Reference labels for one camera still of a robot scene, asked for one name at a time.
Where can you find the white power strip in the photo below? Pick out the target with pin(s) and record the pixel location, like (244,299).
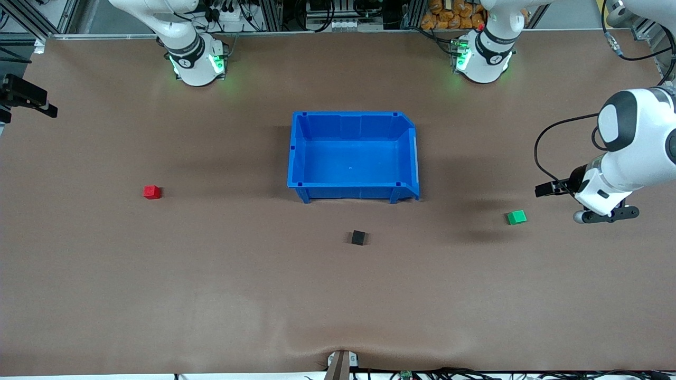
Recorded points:
(232,24)

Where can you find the black cube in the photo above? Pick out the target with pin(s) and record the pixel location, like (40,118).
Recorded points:
(358,238)

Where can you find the bag of orange snacks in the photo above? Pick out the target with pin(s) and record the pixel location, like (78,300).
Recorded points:
(443,16)

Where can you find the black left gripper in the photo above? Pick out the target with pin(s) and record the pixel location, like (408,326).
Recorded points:
(574,181)

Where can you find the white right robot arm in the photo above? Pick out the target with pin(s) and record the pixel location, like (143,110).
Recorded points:
(193,63)

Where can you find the aluminium frame post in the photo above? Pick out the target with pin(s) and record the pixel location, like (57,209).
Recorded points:
(270,16)
(412,13)

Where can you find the table cover mat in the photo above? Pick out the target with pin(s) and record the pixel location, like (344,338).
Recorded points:
(211,295)

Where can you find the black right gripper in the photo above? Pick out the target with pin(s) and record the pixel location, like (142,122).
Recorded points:
(21,93)

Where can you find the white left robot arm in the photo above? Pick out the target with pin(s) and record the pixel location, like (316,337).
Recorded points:
(644,142)

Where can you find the aluminium frame structure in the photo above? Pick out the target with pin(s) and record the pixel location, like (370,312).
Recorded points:
(31,21)
(647,29)

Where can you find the metal table edge rail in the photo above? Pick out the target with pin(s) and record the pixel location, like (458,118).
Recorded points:
(343,33)

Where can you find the green cube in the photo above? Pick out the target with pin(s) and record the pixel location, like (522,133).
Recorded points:
(517,217)

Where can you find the metal camera mount clamp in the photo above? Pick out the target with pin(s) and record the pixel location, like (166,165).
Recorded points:
(338,369)

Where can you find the white corner bracket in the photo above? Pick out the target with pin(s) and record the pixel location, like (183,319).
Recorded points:
(39,46)

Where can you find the red cube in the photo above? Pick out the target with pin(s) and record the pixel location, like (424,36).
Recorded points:
(152,192)

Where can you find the blue plastic storage bin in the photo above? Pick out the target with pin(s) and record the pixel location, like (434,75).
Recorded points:
(351,158)

